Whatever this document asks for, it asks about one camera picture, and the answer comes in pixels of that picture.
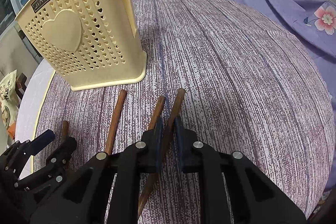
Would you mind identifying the purple striped table mat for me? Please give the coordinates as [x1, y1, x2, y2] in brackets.
[34, 0, 335, 223]

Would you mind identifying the brown wooden chopstick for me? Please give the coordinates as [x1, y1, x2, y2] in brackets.
[147, 96, 166, 130]
[138, 88, 185, 218]
[105, 89, 127, 155]

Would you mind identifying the cream plastic utensil holder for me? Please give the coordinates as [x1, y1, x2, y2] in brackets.
[16, 0, 147, 91]

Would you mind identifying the purple floral cloth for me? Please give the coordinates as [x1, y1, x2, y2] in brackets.
[215, 0, 336, 192]

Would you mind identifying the printed snack bag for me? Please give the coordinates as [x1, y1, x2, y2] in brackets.
[1, 70, 19, 140]

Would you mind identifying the wooden handled metal spoon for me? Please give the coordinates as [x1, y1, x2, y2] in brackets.
[62, 121, 69, 142]

